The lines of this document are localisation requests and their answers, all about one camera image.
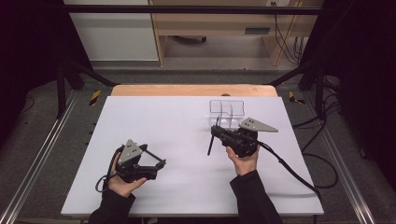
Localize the black metal stand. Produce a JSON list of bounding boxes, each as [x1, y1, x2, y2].
[[266, 60, 328, 120], [55, 59, 120, 119]]

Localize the black curtain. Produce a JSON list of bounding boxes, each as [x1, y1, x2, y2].
[[0, 0, 92, 147], [306, 0, 396, 188]]

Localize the wooden table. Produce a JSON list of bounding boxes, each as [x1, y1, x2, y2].
[[110, 84, 278, 98]]

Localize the black pen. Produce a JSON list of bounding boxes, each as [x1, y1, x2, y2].
[[206, 116, 220, 157], [143, 148, 165, 163]]

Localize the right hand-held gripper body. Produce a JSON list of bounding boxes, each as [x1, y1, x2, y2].
[[219, 117, 279, 159]]

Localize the black horizontal frame bar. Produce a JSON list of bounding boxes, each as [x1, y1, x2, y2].
[[59, 4, 326, 16]]

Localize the white cabinet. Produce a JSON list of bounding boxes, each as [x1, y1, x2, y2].
[[63, 0, 160, 62]]

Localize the aluminium floor rail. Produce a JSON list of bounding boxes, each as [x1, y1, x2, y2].
[[304, 92, 376, 224], [0, 90, 80, 224]]

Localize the black floor cable bundle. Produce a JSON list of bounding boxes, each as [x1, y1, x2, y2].
[[292, 76, 342, 131]]

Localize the black hanging cables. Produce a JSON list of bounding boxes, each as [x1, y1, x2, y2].
[[273, 2, 305, 65]]

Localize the clear plastic pen holder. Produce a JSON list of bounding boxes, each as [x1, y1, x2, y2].
[[208, 99, 246, 130]]

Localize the right hand-held gripper cable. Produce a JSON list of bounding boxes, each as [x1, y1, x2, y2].
[[257, 140, 323, 202]]

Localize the person's left hand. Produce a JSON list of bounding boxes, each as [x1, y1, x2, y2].
[[106, 152, 148, 199]]

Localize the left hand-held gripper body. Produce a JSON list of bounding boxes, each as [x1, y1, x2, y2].
[[115, 138, 158, 184]]

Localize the light wooden desk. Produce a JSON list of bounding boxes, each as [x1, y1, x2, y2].
[[148, 0, 325, 67]]

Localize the black looped floor cable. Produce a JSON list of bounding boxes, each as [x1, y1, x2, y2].
[[301, 122, 340, 189]]

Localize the hand-held gripper cable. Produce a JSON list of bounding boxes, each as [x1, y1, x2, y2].
[[94, 145, 125, 193], [257, 140, 323, 202]]

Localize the left hand-held gripper cable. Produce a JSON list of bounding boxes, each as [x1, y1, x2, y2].
[[94, 145, 125, 193]]

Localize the person's right hand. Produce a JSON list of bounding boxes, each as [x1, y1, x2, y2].
[[226, 146, 261, 177]]

